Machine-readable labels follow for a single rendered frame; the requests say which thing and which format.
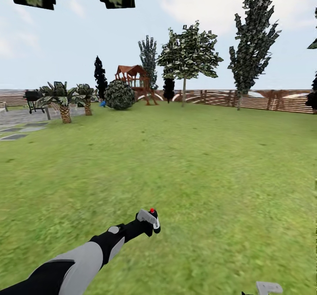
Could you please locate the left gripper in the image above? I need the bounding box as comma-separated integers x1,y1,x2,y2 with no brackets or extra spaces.
131,219,153,237

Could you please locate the pesticide atomizer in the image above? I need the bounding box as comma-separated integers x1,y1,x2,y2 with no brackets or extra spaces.
150,208,161,234

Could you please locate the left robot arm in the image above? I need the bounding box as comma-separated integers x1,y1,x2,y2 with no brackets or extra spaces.
0,209,157,295

